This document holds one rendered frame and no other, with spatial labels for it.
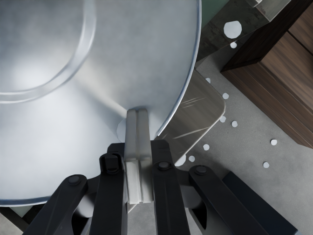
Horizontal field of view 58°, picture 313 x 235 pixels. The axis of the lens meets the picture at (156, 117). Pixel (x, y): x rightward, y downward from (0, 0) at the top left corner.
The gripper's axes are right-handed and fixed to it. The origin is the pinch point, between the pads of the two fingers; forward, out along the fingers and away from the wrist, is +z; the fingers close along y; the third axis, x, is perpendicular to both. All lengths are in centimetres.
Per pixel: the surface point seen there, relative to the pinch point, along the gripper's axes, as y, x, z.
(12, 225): -17.3, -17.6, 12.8
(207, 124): 5.5, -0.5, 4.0
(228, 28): 11.8, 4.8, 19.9
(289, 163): 54, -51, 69
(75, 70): -4.5, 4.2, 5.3
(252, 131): 40, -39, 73
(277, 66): 33, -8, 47
